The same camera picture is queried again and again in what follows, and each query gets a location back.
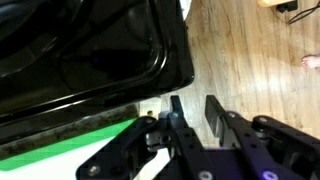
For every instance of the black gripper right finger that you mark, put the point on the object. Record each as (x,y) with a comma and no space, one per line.
(253,146)

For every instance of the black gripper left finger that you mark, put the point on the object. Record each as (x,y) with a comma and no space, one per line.
(186,150)

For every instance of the bare human foot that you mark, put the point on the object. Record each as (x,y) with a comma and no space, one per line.
(311,62)

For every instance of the green edged white board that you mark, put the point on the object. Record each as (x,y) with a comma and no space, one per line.
(60,156)

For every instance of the black electric stove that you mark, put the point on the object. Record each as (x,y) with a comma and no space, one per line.
(100,50)

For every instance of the white towel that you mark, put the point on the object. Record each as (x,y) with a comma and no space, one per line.
(185,6)

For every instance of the black power plug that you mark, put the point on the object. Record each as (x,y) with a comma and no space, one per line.
(287,6)

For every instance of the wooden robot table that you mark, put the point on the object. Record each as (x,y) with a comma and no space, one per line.
(270,2)

